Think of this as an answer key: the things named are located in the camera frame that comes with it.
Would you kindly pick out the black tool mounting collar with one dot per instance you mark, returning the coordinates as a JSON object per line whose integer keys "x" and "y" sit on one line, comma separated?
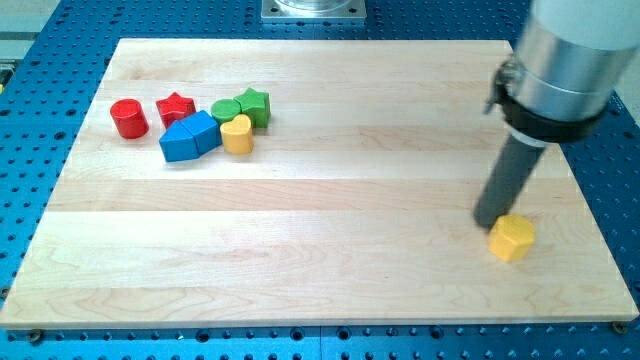
{"x": 539, "y": 113}

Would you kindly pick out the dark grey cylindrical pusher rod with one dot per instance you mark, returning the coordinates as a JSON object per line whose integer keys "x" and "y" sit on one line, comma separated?
{"x": 517, "y": 159}

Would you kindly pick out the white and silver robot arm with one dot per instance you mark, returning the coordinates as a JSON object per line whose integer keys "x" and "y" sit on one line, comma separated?
{"x": 555, "y": 86}

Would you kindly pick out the yellow heart block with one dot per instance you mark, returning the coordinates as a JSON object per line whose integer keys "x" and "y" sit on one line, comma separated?
{"x": 237, "y": 135}

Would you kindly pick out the yellow hexagon block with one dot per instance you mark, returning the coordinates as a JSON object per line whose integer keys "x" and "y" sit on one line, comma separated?
{"x": 511, "y": 237}

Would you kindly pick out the green star block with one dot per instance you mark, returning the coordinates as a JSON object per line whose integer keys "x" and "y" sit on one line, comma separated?
{"x": 256, "y": 105}

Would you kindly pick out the green cylinder block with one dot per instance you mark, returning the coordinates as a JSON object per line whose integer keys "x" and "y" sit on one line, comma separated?
{"x": 225, "y": 110}

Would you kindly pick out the light wooden board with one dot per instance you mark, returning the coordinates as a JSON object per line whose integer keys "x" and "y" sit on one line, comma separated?
{"x": 354, "y": 206}

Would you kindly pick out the blue cube block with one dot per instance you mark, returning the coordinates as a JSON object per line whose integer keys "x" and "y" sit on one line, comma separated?
{"x": 205, "y": 131}

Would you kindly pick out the blue triangle block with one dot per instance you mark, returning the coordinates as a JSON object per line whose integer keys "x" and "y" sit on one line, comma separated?
{"x": 177, "y": 144}

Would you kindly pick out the red star block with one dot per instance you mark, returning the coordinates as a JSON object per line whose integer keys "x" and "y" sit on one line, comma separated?
{"x": 174, "y": 107}

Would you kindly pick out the red cylinder block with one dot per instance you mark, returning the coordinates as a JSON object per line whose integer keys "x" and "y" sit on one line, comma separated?
{"x": 129, "y": 118}

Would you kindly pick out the blue perforated metal table plate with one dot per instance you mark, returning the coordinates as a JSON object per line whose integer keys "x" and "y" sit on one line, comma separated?
{"x": 50, "y": 93}

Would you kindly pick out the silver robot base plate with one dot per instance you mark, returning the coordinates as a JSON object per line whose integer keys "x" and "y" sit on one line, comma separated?
{"x": 301, "y": 10}

